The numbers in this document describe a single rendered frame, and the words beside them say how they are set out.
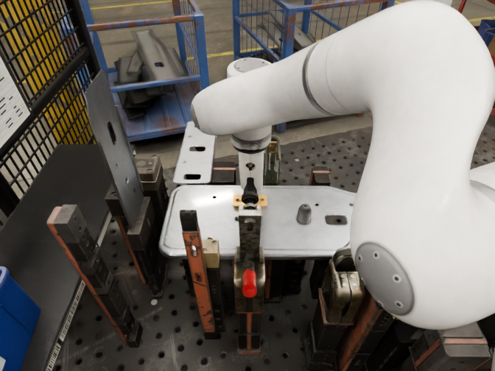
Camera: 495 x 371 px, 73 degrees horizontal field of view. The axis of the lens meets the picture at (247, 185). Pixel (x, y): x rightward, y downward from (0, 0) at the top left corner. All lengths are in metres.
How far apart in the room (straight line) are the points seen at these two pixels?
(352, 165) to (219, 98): 1.02
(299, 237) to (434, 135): 0.54
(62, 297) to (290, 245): 0.46
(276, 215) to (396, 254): 0.59
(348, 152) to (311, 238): 0.80
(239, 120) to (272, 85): 0.08
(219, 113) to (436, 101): 0.33
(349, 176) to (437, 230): 1.18
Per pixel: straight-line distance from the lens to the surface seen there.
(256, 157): 0.67
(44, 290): 0.76
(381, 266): 0.25
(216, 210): 0.82
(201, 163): 0.95
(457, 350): 0.65
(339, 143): 1.56
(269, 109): 0.49
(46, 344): 0.70
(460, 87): 0.29
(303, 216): 0.77
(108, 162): 0.68
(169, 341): 0.99
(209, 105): 0.54
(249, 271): 0.56
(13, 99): 0.96
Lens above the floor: 1.61
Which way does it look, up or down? 44 degrees down
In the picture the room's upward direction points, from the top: straight up
